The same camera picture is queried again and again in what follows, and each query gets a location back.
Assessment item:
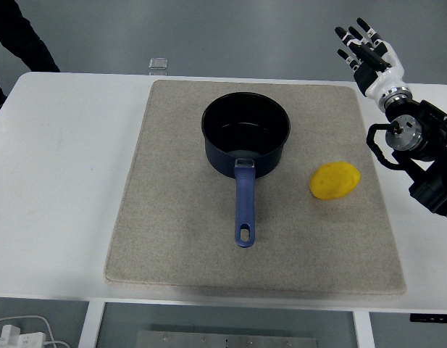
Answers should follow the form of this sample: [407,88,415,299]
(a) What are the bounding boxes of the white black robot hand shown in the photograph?
[334,17,406,102]

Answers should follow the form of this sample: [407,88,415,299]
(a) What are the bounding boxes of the yellow potato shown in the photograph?
[309,161,362,201]

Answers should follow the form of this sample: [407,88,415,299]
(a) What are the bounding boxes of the black table control panel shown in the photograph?
[409,312,447,323]

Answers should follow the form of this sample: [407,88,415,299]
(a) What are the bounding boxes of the beige fabric mat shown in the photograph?
[104,79,407,297]

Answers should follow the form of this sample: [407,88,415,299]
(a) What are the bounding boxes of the white table leg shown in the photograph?
[352,310,377,348]
[77,299,106,348]

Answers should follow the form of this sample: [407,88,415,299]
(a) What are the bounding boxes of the grey metal plate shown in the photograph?
[135,330,319,348]

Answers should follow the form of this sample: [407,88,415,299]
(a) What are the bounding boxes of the person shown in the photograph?
[0,0,62,109]

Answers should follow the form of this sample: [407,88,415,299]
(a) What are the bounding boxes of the white power adapter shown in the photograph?
[0,324,46,348]

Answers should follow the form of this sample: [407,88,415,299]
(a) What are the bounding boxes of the blue pot with handle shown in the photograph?
[200,92,292,249]

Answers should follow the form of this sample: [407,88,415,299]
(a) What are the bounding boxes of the white cable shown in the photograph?
[0,315,70,348]

